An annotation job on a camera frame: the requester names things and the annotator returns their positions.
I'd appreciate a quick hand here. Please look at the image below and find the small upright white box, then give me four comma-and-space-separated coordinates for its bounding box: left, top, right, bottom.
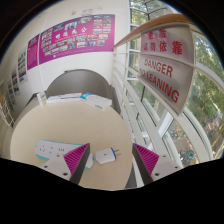
36, 91, 48, 107

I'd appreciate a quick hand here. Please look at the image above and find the white photo wall poster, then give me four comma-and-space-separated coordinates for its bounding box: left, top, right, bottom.
10, 68, 19, 98
17, 49, 28, 84

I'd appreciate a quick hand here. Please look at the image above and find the white box with teal end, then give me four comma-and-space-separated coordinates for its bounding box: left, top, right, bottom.
79, 92, 113, 112

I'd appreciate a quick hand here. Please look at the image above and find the grey curved chair back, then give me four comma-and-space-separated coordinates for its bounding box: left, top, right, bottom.
44, 69, 116, 101

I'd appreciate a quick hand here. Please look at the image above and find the wooden handrail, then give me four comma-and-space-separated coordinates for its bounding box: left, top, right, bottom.
113, 13, 201, 48

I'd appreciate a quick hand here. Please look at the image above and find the narrow magenta wall poster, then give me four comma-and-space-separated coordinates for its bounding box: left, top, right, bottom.
26, 33, 40, 71

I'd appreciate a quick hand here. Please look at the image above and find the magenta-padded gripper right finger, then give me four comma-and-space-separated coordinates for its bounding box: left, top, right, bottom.
131, 143, 183, 186

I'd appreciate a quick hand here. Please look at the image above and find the white metal railing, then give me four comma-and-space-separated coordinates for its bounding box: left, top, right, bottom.
112, 44, 188, 168

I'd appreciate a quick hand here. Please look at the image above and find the white window frame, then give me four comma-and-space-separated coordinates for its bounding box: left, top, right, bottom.
128, 0, 224, 161

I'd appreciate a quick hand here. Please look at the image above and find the white power strip teal edge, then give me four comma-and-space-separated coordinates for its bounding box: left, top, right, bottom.
34, 139, 95, 170

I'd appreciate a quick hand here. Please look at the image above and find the white stair railing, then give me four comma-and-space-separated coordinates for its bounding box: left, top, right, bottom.
0, 93, 15, 128

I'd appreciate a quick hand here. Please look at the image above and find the red lettered warning sign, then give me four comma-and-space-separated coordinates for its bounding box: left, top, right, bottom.
137, 23, 196, 116

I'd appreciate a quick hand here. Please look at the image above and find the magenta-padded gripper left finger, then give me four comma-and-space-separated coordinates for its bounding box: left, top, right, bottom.
39, 142, 91, 185

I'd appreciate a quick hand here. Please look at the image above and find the large magenta wall poster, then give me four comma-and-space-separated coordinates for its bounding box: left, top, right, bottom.
38, 13, 116, 65

